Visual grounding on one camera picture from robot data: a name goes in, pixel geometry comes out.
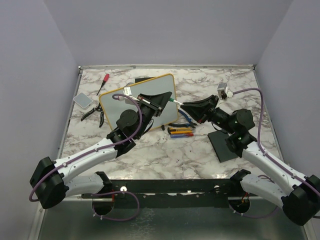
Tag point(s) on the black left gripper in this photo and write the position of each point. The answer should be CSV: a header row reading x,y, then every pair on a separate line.
x,y
156,103

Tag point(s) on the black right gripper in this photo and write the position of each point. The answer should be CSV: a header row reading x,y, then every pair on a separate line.
x,y
199,110

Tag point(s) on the white green whiteboard marker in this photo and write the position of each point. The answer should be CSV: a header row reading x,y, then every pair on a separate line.
x,y
175,102

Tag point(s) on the yellow framed whiteboard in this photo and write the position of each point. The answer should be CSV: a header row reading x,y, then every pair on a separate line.
x,y
125,114

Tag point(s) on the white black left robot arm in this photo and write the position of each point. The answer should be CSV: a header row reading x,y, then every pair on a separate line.
x,y
51,180

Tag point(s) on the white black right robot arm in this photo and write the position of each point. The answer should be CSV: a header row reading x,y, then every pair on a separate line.
x,y
295,193

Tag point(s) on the blue red precision screwdriver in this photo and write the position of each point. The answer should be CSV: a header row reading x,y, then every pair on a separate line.
x,y
187,135

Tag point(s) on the orange pen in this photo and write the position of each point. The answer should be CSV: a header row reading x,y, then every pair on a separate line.
x,y
180,132

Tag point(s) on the black rectangular eraser block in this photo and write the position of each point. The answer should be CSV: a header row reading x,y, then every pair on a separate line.
x,y
218,142

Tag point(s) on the small white square device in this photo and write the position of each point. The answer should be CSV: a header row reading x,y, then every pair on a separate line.
x,y
82,100

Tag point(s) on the blue handled cutting pliers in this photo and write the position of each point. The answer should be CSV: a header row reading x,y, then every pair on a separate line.
x,y
189,123

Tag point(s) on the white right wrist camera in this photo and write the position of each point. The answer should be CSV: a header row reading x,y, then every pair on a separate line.
x,y
224,91

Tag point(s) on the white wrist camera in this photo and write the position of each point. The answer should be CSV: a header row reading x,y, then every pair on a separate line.
x,y
224,91
127,91

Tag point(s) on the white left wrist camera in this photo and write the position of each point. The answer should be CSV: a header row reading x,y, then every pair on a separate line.
x,y
127,91

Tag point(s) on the red handled screwdriver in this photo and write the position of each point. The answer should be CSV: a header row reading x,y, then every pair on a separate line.
x,y
105,79

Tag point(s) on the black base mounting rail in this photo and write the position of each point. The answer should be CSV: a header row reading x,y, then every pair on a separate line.
x,y
169,193

